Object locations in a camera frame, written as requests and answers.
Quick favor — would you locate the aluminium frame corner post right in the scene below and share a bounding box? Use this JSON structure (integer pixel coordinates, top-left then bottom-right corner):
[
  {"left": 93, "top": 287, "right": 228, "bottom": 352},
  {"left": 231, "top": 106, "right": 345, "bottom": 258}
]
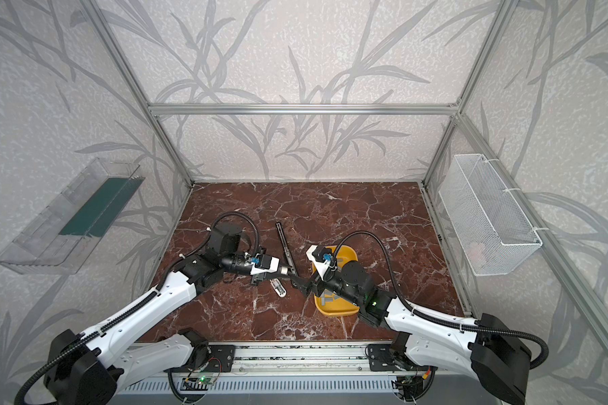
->
[{"left": 422, "top": 0, "right": 518, "bottom": 190}]

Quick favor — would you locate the aluminium frame back crossbar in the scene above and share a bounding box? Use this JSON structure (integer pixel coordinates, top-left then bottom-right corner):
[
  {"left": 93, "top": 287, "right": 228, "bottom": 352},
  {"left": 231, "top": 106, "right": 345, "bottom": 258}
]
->
[{"left": 149, "top": 103, "right": 458, "bottom": 116}]

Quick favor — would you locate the aluminium frame corner post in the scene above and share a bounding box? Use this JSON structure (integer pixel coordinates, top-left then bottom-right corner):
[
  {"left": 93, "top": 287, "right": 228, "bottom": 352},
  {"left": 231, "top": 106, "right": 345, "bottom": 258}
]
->
[
  {"left": 422, "top": 0, "right": 518, "bottom": 190},
  {"left": 79, "top": 0, "right": 194, "bottom": 187}
]

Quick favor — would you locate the black metal stapler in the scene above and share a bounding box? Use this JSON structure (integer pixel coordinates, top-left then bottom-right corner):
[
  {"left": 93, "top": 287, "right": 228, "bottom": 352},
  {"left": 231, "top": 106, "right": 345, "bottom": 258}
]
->
[{"left": 275, "top": 222, "right": 298, "bottom": 275}]

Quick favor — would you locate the clear plastic wall bin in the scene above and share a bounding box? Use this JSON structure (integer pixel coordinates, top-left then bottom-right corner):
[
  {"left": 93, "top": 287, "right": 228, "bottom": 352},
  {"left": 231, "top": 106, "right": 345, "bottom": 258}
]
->
[{"left": 0, "top": 158, "right": 145, "bottom": 275}]

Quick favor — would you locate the aluminium frame corner post left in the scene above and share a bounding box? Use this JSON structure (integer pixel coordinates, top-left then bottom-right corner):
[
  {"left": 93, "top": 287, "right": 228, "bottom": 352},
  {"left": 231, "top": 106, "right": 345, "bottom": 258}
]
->
[{"left": 79, "top": 0, "right": 194, "bottom": 187}]

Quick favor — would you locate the white wire mesh basket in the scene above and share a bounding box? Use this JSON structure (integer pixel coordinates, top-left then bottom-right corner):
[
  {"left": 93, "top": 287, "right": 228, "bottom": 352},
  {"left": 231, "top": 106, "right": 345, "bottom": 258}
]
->
[{"left": 438, "top": 154, "right": 543, "bottom": 277}]

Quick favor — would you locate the yellow plastic tray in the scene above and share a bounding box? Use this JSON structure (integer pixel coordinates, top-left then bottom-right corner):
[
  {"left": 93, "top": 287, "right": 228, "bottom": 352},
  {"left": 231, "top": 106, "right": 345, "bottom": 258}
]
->
[{"left": 314, "top": 246, "right": 359, "bottom": 317}]

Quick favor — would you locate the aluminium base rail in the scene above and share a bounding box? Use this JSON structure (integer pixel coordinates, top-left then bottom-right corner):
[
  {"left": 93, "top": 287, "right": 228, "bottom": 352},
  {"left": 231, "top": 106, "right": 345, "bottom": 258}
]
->
[{"left": 131, "top": 340, "right": 513, "bottom": 378}]

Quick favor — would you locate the green circuit board left base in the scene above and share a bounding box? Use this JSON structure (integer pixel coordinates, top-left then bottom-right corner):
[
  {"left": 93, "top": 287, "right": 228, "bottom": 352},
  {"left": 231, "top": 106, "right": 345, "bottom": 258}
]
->
[{"left": 180, "top": 376, "right": 219, "bottom": 392}]

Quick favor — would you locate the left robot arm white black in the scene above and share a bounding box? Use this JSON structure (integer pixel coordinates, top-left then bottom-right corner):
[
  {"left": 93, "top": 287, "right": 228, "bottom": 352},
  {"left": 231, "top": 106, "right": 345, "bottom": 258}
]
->
[{"left": 14, "top": 212, "right": 280, "bottom": 404}]

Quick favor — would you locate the circuit board right base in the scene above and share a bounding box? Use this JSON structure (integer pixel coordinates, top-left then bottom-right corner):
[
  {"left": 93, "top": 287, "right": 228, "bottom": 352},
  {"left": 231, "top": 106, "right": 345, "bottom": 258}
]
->
[{"left": 392, "top": 371, "right": 435, "bottom": 403}]

